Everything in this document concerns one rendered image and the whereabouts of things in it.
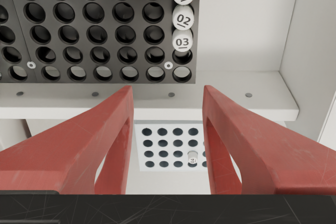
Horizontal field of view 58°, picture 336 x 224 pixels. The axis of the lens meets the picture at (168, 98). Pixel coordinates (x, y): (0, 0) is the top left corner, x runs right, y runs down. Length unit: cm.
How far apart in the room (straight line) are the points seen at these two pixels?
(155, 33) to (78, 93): 8
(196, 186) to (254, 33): 31
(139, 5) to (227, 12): 9
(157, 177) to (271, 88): 28
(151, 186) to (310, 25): 36
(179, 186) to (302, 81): 31
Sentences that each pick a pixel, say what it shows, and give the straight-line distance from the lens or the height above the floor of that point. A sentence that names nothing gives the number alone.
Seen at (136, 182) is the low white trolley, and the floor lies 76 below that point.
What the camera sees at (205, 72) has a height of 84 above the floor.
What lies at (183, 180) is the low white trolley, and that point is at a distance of 50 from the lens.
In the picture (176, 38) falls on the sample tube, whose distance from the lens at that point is 18.
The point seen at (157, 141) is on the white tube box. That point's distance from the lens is 38.
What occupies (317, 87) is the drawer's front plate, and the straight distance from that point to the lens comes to 22.
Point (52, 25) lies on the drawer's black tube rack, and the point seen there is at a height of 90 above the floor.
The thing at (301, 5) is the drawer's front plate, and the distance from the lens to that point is 26.
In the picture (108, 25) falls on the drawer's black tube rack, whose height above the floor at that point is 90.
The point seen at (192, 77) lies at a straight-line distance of 21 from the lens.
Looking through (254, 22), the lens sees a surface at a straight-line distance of 27.
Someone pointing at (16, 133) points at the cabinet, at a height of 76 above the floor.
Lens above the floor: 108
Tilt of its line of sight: 55 degrees down
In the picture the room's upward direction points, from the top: 178 degrees counter-clockwise
